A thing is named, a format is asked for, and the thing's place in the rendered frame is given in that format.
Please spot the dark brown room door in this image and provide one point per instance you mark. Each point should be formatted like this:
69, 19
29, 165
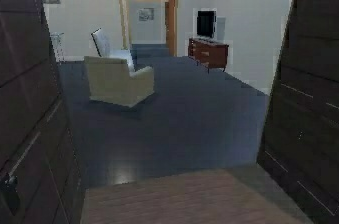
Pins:
17, 100

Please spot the pale blue chair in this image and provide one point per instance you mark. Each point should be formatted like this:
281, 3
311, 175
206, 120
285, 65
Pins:
110, 50

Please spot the reddish brown sideboard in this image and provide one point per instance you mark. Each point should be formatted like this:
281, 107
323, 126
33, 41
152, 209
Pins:
208, 53

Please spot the dark brown door frame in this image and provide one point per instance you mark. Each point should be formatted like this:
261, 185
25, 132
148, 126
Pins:
317, 110

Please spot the beige armchair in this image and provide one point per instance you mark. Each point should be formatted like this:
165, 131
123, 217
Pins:
117, 81

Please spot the orange wooden room door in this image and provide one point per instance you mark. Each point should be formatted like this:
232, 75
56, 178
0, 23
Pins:
171, 26

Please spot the framed wall picture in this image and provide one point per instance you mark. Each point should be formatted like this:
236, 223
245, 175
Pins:
146, 14

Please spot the black television set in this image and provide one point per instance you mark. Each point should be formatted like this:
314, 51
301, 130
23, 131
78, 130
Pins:
205, 24

